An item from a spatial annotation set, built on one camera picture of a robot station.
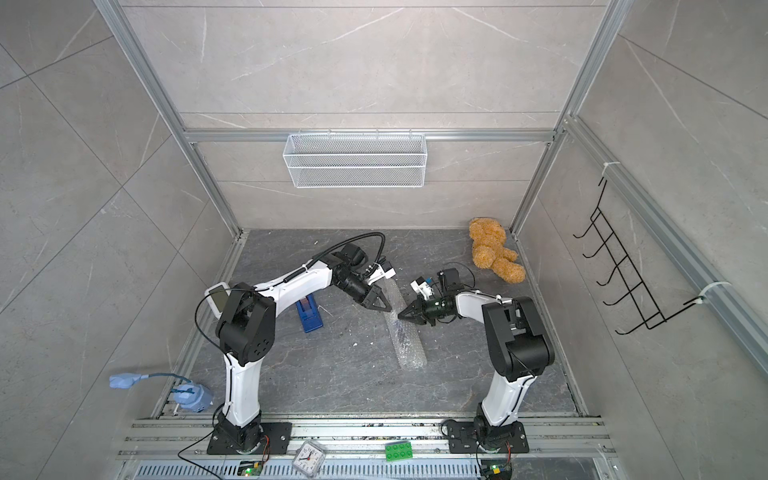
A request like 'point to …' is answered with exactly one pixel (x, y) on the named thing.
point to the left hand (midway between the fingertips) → (393, 307)
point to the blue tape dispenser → (309, 313)
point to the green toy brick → (398, 451)
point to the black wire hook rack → (624, 275)
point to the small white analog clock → (309, 458)
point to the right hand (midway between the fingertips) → (404, 317)
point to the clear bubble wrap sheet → (407, 343)
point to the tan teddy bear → (489, 251)
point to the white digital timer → (217, 296)
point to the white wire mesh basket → (355, 160)
